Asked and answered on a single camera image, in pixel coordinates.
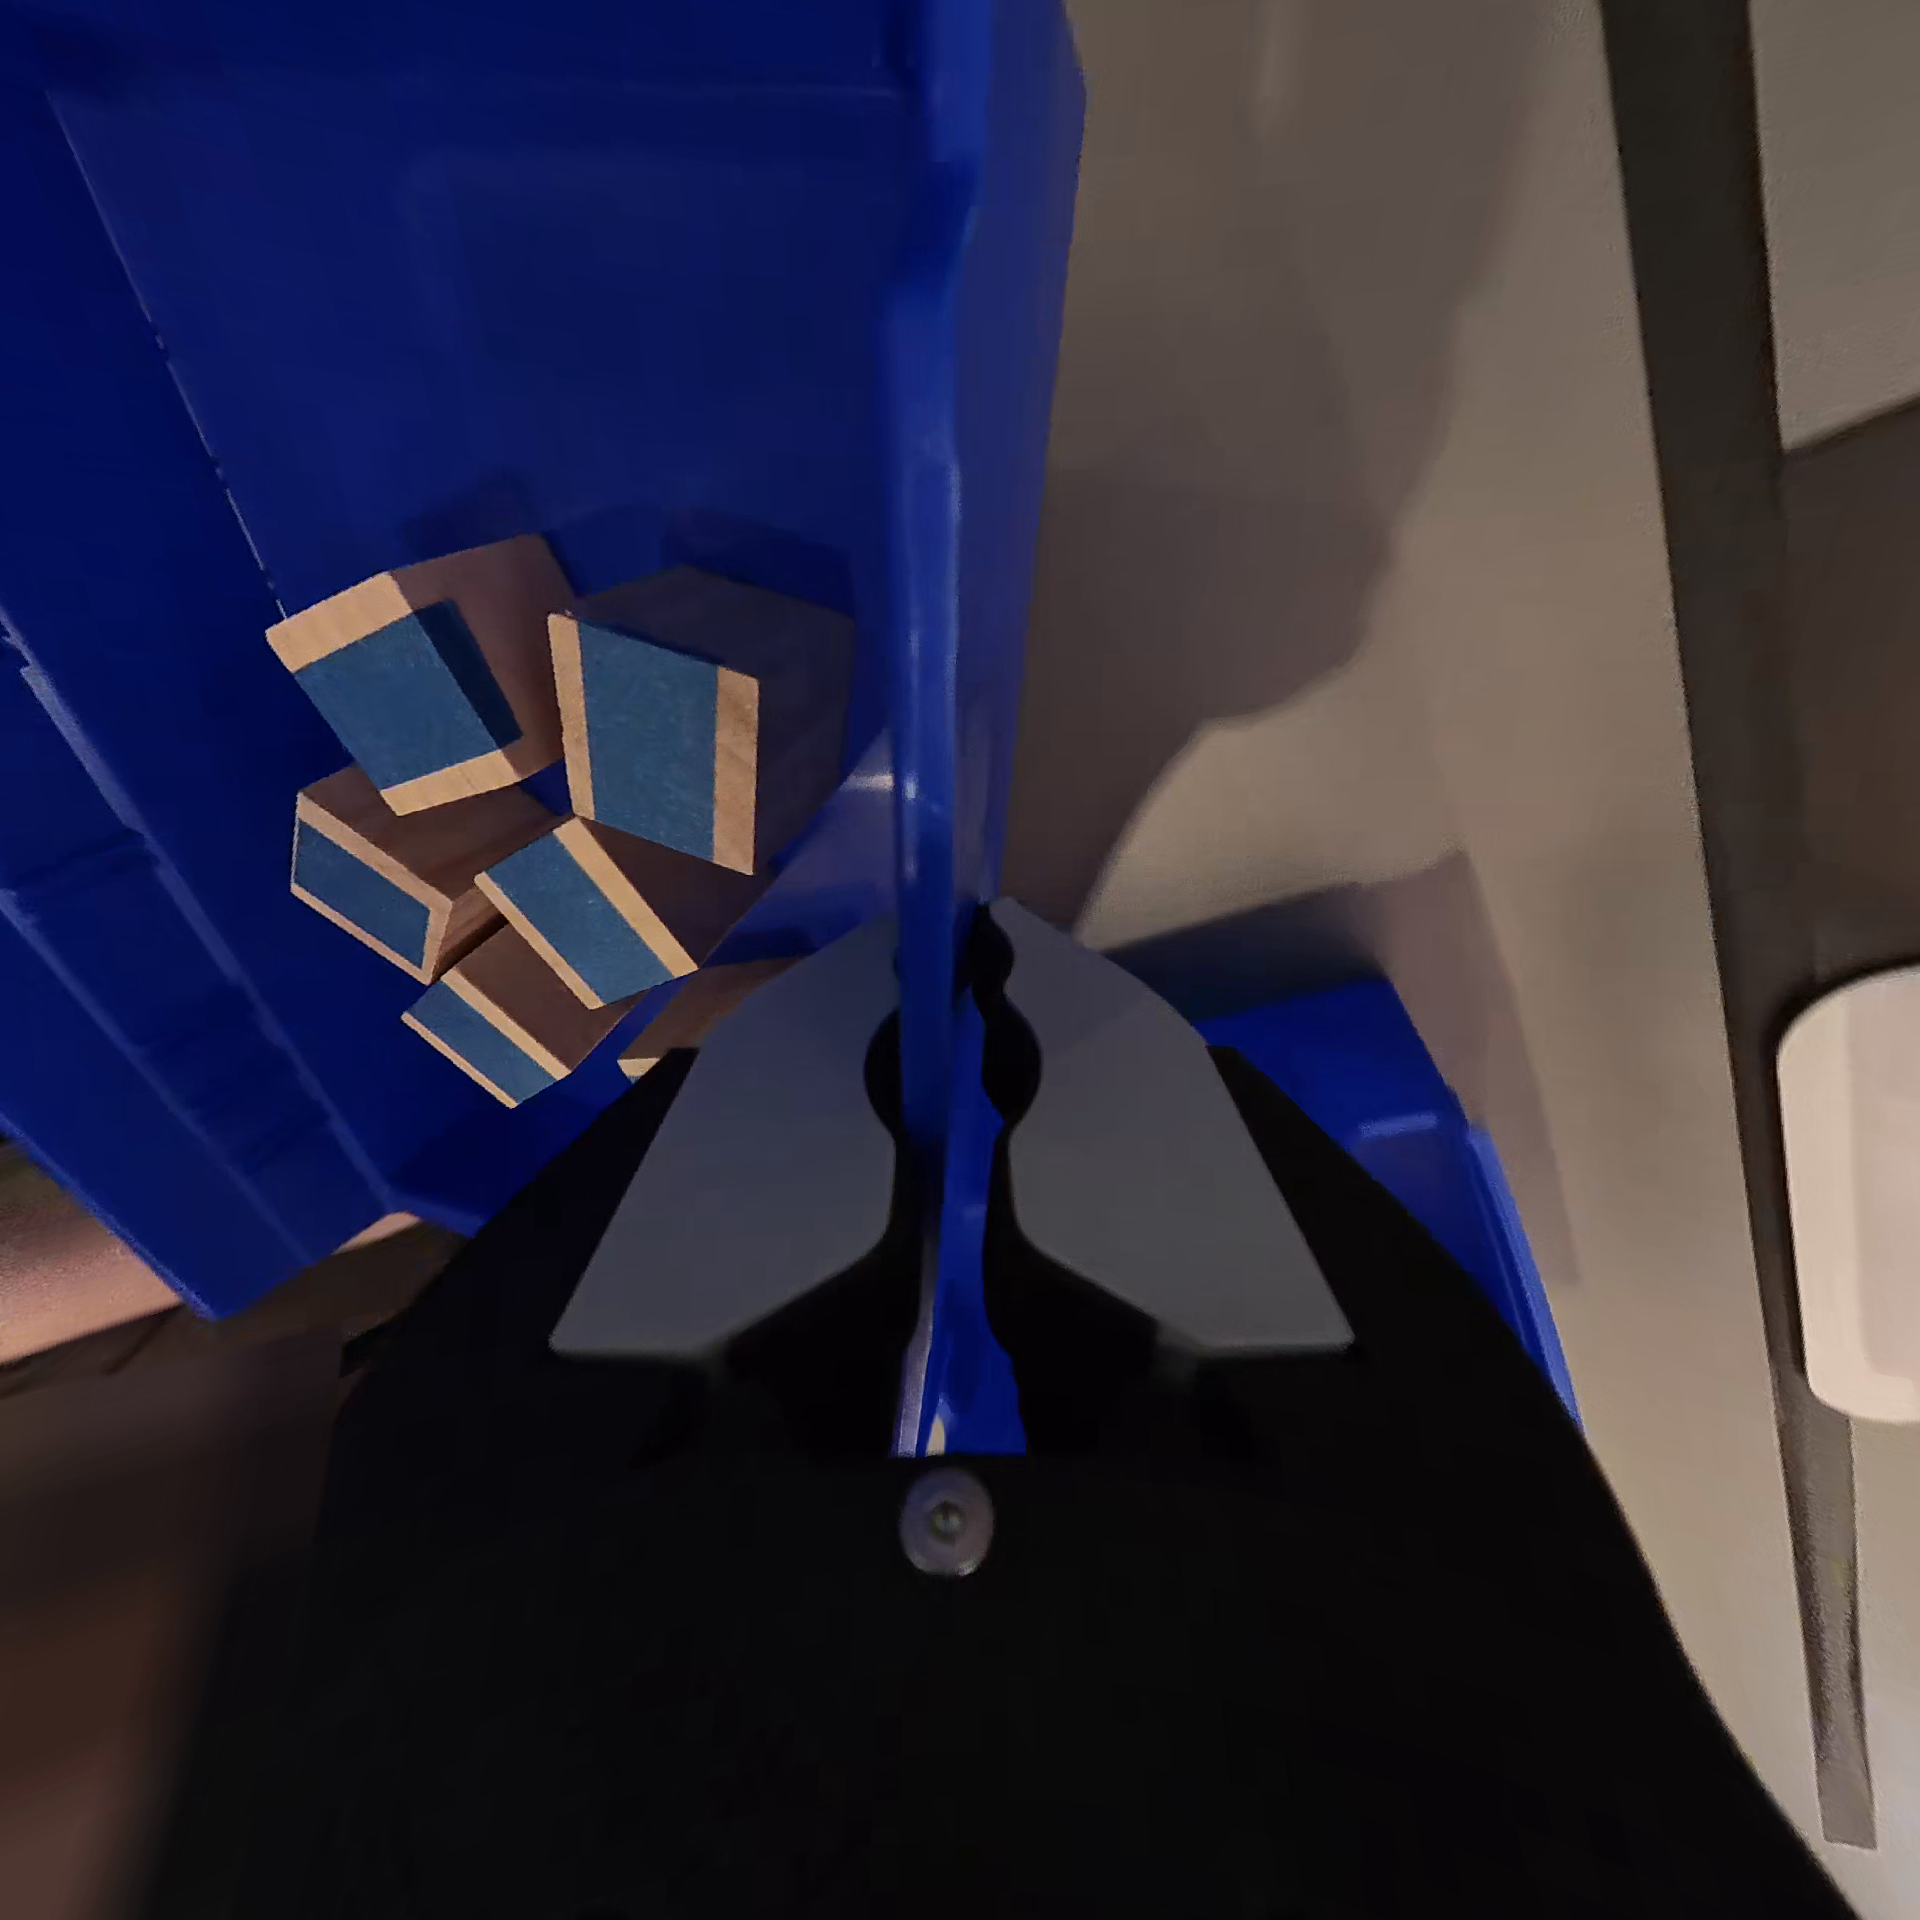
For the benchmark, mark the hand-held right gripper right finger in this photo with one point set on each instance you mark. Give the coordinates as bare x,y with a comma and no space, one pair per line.
1171,1185

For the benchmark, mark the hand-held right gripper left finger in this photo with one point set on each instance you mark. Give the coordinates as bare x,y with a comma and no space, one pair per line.
749,1185

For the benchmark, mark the blue plastic bin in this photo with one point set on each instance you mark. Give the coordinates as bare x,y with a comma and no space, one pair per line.
524,301
1425,1141

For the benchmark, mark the group of wooden cubes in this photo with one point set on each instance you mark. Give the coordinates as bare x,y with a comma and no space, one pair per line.
660,734

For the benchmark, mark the white stand base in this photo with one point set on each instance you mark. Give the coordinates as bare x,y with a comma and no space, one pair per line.
1860,1200

